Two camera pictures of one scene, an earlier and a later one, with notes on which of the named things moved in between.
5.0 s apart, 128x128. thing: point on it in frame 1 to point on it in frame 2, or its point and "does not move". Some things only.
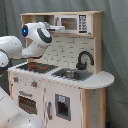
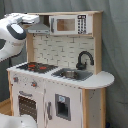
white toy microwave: (75, 23) does not move
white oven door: (30, 100) does not move
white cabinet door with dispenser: (62, 105) does not move
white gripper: (54, 28) to (24, 18)
